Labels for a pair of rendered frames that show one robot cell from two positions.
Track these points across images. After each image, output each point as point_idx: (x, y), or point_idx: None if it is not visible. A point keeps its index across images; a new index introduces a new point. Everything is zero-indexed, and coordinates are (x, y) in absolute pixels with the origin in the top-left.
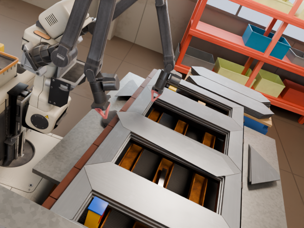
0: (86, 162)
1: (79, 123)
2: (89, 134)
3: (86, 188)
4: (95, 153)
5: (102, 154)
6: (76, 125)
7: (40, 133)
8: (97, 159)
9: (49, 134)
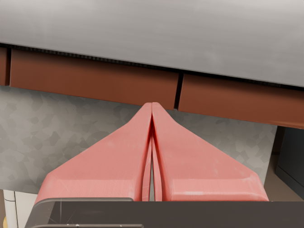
0: (299, 94)
1: (7, 183)
2: (39, 134)
3: None
4: (268, 73)
5: (267, 37)
6: (21, 191)
7: (19, 222)
8: (303, 49)
9: (12, 205)
